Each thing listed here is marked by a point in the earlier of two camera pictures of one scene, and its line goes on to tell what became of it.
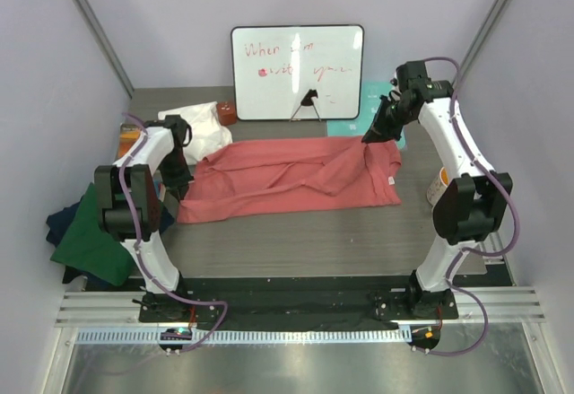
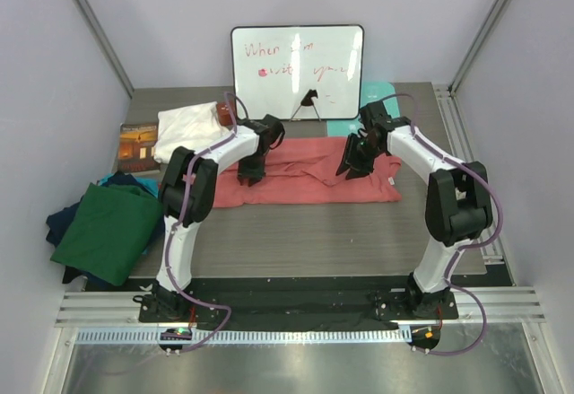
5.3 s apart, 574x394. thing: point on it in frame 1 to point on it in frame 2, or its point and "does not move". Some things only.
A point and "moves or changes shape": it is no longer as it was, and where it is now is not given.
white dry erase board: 274,66 does not move
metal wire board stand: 308,100 does not move
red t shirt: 295,174 does not move
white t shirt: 207,133 does not move
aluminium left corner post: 93,23 does not move
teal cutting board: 370,95 moves or changes shape
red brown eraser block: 227,111 does not move
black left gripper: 178,185 to 255,175
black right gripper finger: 384,126 to 350,153
